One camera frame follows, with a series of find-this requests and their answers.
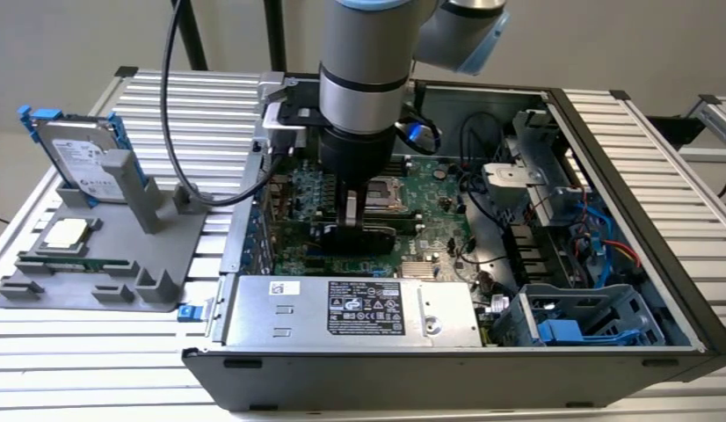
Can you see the installed RAM stick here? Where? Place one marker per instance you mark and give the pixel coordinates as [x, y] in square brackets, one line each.
[398, 225]

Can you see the grey metal drive cage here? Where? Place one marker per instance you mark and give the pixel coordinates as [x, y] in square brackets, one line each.
[550, 193]

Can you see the grey plastic disk bay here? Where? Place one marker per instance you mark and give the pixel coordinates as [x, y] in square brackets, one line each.
[574, 292]

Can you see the silver chipset heatsink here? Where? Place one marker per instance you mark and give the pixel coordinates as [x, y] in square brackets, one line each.
[419, 270]

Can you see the blue plastic drive latch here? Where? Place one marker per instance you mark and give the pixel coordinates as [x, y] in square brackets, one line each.
[558, 329]

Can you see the green motherboard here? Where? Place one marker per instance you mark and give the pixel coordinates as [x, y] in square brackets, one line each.
[445, 211]

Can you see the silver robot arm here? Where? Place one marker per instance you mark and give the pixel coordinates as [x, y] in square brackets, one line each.
[362, 66]

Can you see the silver CPU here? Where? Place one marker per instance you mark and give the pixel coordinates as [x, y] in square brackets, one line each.
[66, 233]

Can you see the coin cell battery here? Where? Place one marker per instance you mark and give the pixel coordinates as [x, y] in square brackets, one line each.
[440, 173]

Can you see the black stand pole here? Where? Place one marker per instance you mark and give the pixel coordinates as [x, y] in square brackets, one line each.
[275, 35]
[191, 35]

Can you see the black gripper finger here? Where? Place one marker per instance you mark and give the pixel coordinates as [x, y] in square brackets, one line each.
[343, 206]

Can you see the hard disk blue carrier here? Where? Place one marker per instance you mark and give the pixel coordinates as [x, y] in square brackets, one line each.
[75, 154]

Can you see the green RAM stick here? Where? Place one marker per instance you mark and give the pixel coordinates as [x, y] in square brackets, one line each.
[75, 264]

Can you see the silver power supply unit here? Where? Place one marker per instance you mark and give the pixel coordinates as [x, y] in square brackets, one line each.
[269, 321]

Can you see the CPU socket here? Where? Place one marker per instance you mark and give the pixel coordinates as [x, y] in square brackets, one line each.
[391, 193]

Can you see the grey parts rack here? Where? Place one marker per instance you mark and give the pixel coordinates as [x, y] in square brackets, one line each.
[70, 285]

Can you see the aluminium neighbour table frame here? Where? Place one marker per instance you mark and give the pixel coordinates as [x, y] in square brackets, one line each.
[712, 107]

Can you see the grey open PC case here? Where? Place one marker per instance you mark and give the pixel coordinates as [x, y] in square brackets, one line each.
[398, 382]

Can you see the green graphics card black cooler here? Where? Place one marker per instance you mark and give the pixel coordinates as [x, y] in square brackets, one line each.
[362, 242]

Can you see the blue case latch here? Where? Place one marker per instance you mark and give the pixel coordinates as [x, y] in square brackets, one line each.
[190, 313]

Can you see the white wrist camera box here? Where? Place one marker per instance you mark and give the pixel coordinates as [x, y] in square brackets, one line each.
[298, 110]

